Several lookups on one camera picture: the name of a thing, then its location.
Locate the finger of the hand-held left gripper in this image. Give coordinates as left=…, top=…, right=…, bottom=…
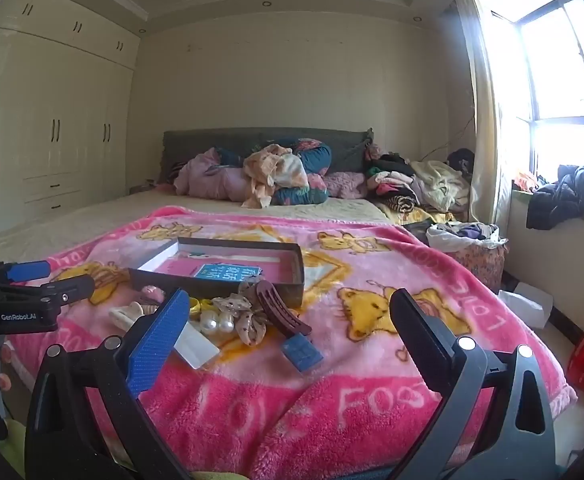
left=0, top=274, right=96, bottom=311
left=0, top=260, right=51, bottom=287

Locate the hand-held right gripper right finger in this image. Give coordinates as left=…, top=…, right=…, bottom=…
left=387, top=287, right=558, bottom=480

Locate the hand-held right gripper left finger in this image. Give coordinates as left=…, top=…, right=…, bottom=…
left=24, top=287, right=193, bottom=480

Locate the white cloud hair claw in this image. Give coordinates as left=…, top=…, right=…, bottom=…
left=108, top=301, right=145, bottom=332

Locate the pink shallow box tray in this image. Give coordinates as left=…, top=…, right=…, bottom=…
left=128, top=236, right=305, bottom=309

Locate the dotted fabric hair bow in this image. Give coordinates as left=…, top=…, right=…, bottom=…
left=212, top=280, right=273, bottom=346

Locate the white card packet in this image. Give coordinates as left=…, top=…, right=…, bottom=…
left=172, top=321, right=221, bottom=370

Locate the pearl earrings packet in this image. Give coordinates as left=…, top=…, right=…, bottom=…
left=199, top=309, right=236, bottom=335

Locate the bed with beige sheet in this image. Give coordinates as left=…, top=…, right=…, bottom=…
left=0, top=187, right=458, bottom=266

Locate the floral laundry basket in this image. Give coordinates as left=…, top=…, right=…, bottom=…
left=426, top=222, right=509, bottom=293

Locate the white paper bag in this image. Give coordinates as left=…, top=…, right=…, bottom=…
left=497, top=282, right=554, bottom=331

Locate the pink bear printed blanket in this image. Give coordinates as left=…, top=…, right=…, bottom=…
left=4, top=205, right=578, bottom=480

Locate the small blue square pad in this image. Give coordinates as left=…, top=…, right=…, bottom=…
left=281, top=332, right=324, bottom=372

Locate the dark red hair claw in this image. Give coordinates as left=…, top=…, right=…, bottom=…
left=244, top=280, right=313, bottom=336

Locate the pile of clothes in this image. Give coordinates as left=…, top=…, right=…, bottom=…
left=362, top=142, right=473, bottom=213

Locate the cream built-in wardrobe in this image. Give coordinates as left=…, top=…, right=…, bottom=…
left=0, top=0, right=140, bottom=241

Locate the mauve ruffled pillow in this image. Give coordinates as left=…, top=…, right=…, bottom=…
left=324, top=171, right=370, bottom=200

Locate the pink duvet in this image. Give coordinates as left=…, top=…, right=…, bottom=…
left=173, top=147, right=273, bottom=206

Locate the cream curtain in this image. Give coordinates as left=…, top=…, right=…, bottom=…
left=454, top=0, right=513, bottom=226

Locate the grey fabric headboard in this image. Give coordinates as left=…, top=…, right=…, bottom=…
left=159, top=127, right=375, bottom=186

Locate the dark puffer jacket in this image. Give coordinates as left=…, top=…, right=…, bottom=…
left=526, top=161, right=584, bottom=231

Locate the dark floral quilt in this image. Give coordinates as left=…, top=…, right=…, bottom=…
left=257, top=137, right=333, bottom=206

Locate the peach checked cloth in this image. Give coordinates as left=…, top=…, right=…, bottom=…
left=242, top=144, right=310, bottom=209

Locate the window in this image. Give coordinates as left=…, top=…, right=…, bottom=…
left=472, top=0, right=584, bottom=181

